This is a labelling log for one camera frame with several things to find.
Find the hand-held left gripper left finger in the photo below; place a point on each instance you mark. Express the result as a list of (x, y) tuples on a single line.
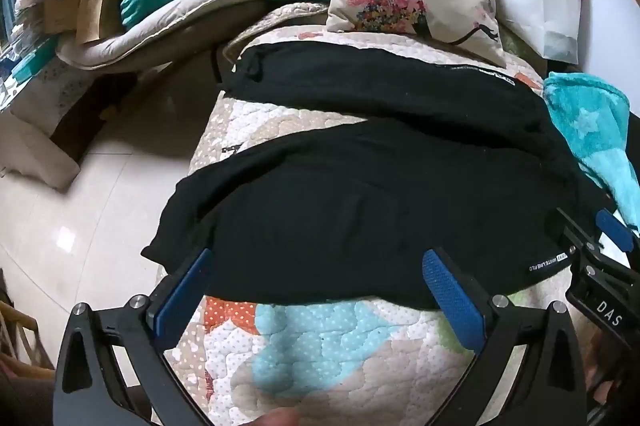
[(182, 301)]

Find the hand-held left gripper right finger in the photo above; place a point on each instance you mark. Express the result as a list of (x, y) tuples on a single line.
[(452, 301)]

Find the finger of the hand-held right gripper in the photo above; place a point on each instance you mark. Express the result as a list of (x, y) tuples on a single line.
[(575, 231), (615, 228)]

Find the black pants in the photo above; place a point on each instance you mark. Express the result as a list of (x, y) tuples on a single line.
[(350, 206)]

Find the person's left hand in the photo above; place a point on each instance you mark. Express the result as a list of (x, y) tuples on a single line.
[(280, 418)]

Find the teal star towel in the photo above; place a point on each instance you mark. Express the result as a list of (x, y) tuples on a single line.
[(595, 125)]

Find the quilted patterned blanket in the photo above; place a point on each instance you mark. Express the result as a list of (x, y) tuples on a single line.
[(325, 346)]

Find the wooden chair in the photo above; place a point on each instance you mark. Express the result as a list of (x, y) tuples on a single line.
[(22, 336)]

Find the beige floor cushion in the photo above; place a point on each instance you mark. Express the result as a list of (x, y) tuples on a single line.
[(35, 150)]

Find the beige padded mat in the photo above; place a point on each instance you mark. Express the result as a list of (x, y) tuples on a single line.
[(165, 20)]

